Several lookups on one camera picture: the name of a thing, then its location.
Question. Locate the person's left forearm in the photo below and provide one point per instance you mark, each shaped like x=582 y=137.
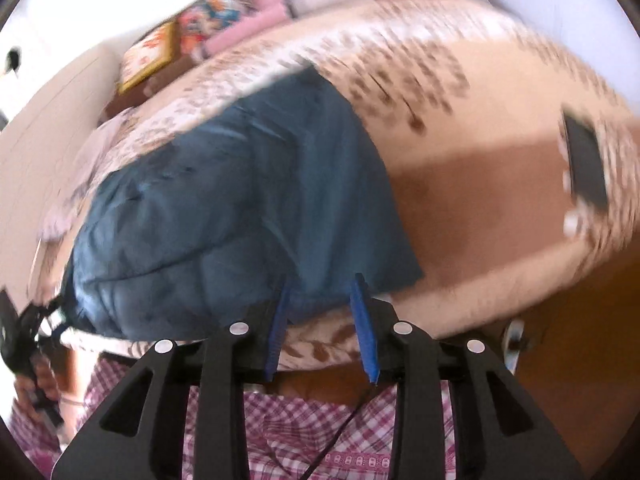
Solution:
x=75 y=390

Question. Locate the floral beige brown bedspread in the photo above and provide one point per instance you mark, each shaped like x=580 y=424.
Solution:
x=475 y=200

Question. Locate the black phone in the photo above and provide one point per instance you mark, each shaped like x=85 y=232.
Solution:
x=585 y=160

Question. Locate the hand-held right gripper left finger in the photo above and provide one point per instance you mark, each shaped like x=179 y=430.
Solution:
x=277 y=320

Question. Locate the white slipper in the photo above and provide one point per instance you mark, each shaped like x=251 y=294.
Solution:
x=515 y=340

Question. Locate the lilac garment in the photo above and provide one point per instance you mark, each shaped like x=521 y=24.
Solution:
x=62 y=210

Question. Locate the person's plaid clothing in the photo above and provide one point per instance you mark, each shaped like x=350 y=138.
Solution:
x=300 y=425

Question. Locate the yellow floral cushion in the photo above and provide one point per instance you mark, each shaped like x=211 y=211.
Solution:
x=147 y=57

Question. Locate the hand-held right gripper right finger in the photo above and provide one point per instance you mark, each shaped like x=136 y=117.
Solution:
x=362 y=320

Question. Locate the teal quilted puffer jacket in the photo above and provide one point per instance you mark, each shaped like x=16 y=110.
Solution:
x=225 y=200

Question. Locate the brown fleece blanket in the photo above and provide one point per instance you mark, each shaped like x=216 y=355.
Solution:
x=130 y=102

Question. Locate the person's left hand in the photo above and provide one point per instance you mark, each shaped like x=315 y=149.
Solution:
x=47 y=382

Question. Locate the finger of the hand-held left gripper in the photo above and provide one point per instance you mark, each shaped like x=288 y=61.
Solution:
x=59 y=327

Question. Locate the colourful cartoon print pillow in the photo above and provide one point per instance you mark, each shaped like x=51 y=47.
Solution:
x=210 y=20

